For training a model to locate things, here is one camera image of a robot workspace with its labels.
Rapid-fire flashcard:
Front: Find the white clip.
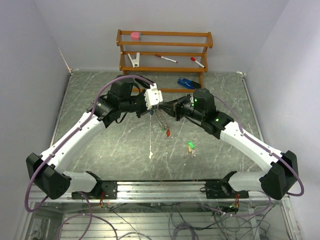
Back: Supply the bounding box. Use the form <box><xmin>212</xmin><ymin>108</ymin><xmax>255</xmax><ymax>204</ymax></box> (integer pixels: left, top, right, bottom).
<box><xmin>127</xmin><ymin>52</ymin><xmax>140</xmax><ymax>68</ymax></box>

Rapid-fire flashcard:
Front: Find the red white marker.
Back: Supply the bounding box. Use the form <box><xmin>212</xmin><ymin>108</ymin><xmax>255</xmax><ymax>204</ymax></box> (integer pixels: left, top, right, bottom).
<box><xmin>154</xmin><ymin>54</ymin><xmax>178</xmax><ymax>64</ymax></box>
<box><xmin>190</xmin><ymin>57</ymin><xmax>205</xmax><ymax>68</ymax></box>

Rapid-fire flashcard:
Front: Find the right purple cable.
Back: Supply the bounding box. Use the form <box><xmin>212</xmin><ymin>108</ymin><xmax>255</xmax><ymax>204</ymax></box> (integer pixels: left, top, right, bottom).
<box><xmin>212</xmin><ymin>96</ymin><xmax>305</xmax><ymax>217</ymax></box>

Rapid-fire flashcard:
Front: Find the red white marker left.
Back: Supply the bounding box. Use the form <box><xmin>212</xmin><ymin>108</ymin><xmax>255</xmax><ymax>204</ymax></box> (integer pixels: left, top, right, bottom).
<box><xmin>154</xmin><ymin>54</ymin><xmax>178</xmax><ymax>64</ymax></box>

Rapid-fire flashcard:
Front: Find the red white marker right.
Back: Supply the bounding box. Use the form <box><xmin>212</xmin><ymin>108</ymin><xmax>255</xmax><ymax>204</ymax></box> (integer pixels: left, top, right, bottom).
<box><xmin>190</xmin><ymin>57</ymin><xmax>205</xmax><ymax>68</ymax></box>

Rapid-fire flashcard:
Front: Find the pink eraser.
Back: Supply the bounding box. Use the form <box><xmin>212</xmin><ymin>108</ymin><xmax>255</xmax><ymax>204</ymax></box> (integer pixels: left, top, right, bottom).
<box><xmin>130</xmin><ymin>31</ymin><xmax>142</xmax><ymax>41</ymax></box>

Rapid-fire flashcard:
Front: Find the green tag key bunch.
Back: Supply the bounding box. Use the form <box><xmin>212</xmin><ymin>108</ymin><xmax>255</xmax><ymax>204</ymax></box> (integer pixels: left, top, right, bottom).
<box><xmin>186</xmin><ymin>141</ymin><xmax>196</xmax><ymax>158</ymax></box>

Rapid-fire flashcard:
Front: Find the red key tag on disc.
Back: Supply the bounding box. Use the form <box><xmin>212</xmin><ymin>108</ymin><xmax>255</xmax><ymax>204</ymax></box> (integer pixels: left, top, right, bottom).
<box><xmin>166</xmin><ymin>128</ymin><xmax>171</xmax><ymax>137</ymax></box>

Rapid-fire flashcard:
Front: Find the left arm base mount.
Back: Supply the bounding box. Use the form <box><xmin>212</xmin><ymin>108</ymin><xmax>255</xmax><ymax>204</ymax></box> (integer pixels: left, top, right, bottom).
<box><xmin>97</xmin><ymin>181</ymin><xmax>118</xmax><ymax>200</ymax></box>

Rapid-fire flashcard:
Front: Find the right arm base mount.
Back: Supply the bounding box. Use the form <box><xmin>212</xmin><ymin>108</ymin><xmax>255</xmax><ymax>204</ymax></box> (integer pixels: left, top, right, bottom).
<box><xmin>200</xmin><ymin>180</ymin><xmax>249</xmax><ymax>199</ymax></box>

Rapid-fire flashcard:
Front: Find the aluminium rail frame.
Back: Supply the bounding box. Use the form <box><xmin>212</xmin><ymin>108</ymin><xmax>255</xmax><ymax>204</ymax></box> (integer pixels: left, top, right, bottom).
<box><xmin>27</xmin><ymin>180</ymin><xmax>291</xmax><ymax>203</ymax></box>

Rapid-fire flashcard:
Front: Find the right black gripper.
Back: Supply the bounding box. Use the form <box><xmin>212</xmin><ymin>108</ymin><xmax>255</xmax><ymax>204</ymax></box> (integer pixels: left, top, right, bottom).
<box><xmin>158</xmin><ymin>93</ymin><xmax>205</xmax><ymax>122</ymax></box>

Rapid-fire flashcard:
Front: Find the grey keyring disc with rings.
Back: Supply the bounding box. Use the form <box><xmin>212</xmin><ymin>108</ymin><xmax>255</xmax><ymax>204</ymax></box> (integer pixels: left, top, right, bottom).
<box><xmin>154</xmin><ymin>109</ymin><xmax>170</xmax><ymax>132</ymax></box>

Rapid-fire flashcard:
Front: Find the blue stapler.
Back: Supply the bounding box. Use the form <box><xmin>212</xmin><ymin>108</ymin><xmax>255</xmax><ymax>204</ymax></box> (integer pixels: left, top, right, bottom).
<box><xmin>177</xmin><ymin>77</ymin><xmax>202</xmax><ymax>90</ymax></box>

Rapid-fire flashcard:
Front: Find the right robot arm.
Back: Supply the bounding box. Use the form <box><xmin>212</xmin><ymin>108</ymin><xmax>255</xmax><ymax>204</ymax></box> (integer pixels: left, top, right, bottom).
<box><xmin>158</xmin><ymin>88</ymin><xmax>305</xmax><ymax>200</ymax></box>

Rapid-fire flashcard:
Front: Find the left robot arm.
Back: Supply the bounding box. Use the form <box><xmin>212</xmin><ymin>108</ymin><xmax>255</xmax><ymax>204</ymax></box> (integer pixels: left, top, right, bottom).
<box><xmin>26</xmin><ymin>75</ymin><xmax>163</xmax><ymax>200</ymax></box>

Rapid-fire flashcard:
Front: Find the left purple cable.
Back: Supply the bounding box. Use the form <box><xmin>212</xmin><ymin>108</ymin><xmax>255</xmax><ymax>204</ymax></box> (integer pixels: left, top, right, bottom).
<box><xmin>24</xmin><ymin>74</ymin><xmax>156</xmax><ymax>240</ymax></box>

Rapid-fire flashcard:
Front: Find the purple cable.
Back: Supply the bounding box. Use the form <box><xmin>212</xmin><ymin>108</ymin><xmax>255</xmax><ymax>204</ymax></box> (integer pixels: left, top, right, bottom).
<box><xmin>24</xmin><ymin>74</ymin><xmax>156</xmax><ymax>240</ymax></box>
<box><xmin>212</xmin><ymin>96</ymin><xmax>305</xmax><ymax>217</ymax></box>

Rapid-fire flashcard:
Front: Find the wooden shelf rack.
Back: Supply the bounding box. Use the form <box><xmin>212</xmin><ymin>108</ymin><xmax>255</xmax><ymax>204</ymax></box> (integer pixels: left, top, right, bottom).
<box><xmin>116</xmin><ymin>29</ymin><xmax>214</xmax><ymax>87</ymax></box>

